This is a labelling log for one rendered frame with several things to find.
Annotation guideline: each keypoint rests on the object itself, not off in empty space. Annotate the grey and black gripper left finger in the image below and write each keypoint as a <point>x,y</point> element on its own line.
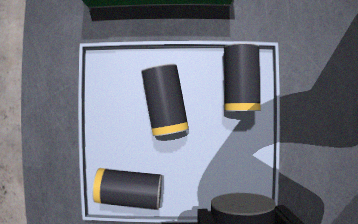
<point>205,217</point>

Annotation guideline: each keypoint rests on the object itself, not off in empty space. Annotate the black cylinder with yellow band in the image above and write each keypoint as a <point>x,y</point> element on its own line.
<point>126,188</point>
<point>242,77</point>
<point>164,99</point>
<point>243,208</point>

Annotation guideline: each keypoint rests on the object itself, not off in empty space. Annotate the green open-top box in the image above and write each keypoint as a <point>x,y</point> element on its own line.
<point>120,3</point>

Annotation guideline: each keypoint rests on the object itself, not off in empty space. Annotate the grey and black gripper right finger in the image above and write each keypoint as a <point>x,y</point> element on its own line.
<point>284,216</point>

